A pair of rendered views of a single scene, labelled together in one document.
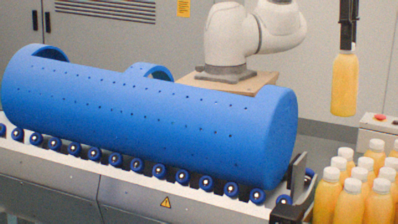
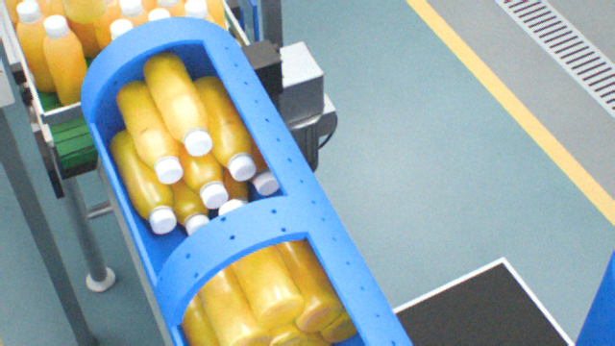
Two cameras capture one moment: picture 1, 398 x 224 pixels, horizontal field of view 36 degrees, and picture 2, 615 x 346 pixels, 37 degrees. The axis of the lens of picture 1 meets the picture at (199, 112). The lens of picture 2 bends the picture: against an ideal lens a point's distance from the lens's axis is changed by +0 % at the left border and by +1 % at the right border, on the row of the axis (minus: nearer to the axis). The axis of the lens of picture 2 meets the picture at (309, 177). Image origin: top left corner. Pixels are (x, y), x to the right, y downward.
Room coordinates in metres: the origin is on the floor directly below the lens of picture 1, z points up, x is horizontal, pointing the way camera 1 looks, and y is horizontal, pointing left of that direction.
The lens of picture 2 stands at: (2.21, 0.69, 2.19)
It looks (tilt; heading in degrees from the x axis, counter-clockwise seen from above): 51 degrees down; 222
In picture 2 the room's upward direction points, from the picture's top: 1 degrees counter-clockwise
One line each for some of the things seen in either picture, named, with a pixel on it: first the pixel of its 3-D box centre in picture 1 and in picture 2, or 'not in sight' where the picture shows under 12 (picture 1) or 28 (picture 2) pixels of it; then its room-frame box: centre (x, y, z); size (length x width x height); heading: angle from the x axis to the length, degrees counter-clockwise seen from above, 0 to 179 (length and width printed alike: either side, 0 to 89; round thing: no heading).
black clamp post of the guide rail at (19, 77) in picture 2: not in sight; (21, 82); (1.62, -0.57, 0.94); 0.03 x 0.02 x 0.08; 64
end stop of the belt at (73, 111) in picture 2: (323, 193); (151, 87); (1.49, -0.34, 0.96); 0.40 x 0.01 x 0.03; 154
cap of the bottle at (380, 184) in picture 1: (382, 185); not in sight; (1.31, -0.44, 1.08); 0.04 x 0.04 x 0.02
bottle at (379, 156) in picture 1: (372, 175); (66, 63); (1.56, -0.49, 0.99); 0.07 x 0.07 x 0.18
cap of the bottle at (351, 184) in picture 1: (352, 184); not in sight; (1.31, -0.37, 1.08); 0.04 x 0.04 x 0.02
